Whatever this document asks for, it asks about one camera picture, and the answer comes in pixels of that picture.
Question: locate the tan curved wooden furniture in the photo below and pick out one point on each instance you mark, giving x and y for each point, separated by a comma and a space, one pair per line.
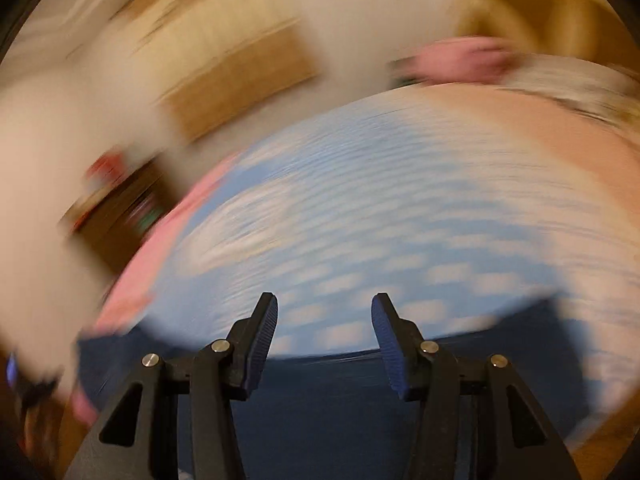
540, 10

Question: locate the tan woven wall hanging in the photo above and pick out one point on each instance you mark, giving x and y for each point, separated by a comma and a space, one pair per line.
240, 80

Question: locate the pink pillow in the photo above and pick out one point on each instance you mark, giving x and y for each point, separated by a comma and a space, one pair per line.
460, 60

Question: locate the pink textured blanket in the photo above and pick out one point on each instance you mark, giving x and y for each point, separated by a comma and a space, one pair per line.
165, 240

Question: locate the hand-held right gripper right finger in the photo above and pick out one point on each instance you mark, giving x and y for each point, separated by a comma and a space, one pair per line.
391, 347

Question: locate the white grey cloth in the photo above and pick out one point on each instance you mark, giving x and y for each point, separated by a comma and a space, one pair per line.
565, 85

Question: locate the dark blue denim pants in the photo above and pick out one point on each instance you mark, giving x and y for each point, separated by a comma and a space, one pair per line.
325, 410

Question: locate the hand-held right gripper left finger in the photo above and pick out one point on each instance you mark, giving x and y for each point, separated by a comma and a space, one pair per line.
262, 345

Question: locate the blue checkered bed sheet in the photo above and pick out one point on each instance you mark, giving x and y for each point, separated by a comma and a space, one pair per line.
400, 200

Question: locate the brown wooden desk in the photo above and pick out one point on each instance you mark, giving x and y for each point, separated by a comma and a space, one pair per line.
115, 220

